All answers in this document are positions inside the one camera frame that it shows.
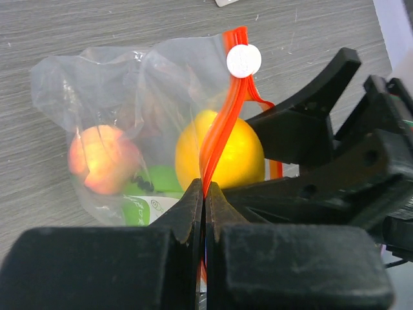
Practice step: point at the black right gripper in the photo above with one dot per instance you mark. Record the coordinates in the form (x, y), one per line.
(378, 138)

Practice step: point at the green toy fruit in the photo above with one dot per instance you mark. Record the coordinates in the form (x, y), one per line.
(149, 194)

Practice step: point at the pink toy peach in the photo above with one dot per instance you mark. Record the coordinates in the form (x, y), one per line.
(103, 159)

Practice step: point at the white perforated plastic basket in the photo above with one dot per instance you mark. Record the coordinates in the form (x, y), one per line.
(222, 3)

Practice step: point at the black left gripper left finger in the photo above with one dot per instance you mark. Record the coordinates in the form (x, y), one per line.
(152, 267)

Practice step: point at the yellow toy lemon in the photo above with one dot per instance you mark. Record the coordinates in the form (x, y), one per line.
(241, 163)

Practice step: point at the clear zip bag orange zipper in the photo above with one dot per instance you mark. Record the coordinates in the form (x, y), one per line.
(151, 95)

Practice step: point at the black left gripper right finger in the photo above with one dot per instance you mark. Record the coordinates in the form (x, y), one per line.
(289, 266)

